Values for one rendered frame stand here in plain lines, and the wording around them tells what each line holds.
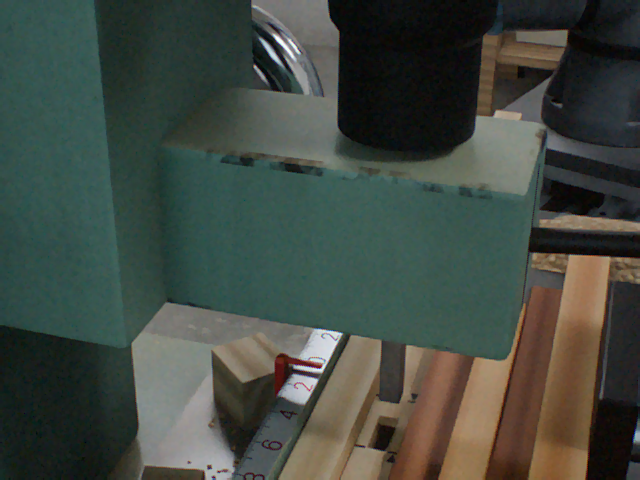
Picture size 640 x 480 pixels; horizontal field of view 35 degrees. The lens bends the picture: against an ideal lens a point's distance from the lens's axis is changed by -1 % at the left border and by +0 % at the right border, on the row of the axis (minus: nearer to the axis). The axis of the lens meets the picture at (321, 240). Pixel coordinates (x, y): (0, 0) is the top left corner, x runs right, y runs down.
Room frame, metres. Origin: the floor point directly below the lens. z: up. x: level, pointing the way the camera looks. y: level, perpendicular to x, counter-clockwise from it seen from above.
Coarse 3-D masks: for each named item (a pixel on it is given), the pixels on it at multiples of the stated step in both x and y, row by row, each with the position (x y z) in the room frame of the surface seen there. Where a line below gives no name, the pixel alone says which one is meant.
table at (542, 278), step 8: (544, 216) 0.62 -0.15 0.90; (552, 216) 0.62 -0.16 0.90; (560, 216) 0.62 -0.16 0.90; (536, 272) 0.55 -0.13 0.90; (544, 272) 0.55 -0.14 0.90; (552, 272) 0.55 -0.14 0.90; (528, 280) 0.54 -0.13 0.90; (536, 280) 0.54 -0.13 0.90; (544, 280) 0.54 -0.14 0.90; (552, 280) 0.54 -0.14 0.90; (560, 280) 0.54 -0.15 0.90; (608, 280) 0.54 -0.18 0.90; (528, 288) 0.53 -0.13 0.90; (552, 288) 0.53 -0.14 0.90; (560, 288) 0.53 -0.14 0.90; (608, 288) 0.53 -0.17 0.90; (528, 296) 0.52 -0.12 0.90; (632, 464) 0.37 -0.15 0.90; (632, 472) 0.36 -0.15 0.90
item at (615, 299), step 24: (624, 288) 0.37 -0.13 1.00; (624, 312) 0.35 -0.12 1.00; (624, 336) 0.33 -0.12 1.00; (600, 360) 0.33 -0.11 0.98; (624, 360) 0.32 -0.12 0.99; (600, 384) 0.30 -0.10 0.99; (624, 384) 0.30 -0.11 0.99; (600, 408) 0.29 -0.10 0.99; (624, 408) 0.29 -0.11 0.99; (600, 432) 0.29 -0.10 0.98; (624, 432) 0.29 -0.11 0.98; (600, 456) 0.29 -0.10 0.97; (624, 456) 0.29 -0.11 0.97
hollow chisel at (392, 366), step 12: (384, 348) 0.35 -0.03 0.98; (396, 348) 0.35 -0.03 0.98; (384, 360) 0.35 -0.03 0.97; (396, 360) 0.35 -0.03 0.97; (384, 372) 0.35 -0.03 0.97; (396, 372) 0.35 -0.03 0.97; (384, 384) 0.35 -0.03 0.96; (396, 384) 0.35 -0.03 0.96; (384, 396) 0.35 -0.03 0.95; (396, 396) 0.35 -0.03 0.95
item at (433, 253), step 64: (192, 128) 0.36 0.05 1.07; (256, 128) 0.36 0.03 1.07; (320, 128) 0.36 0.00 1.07; (512, 128) 0.36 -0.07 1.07; (192, 192) 0.34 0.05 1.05; (256, 192) 0.33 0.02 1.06; (320, 192) 0.33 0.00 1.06; (384, 192) 0.32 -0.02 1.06; (448, 192) 0.31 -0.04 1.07; (512, 192) 0.31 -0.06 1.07; (192, 256) 0.34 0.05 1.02; (256, 256) 0.33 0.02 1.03; (320, 256) 0.33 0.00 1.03; (384, 256) 0.32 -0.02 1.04; (448, 256) 0.31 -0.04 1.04; (512, 256) 0.31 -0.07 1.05; (320, 320) 0.33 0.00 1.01; (384, 320) 0.32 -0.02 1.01; (448, 320) 0.31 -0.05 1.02; (512, 320) 0.31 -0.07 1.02
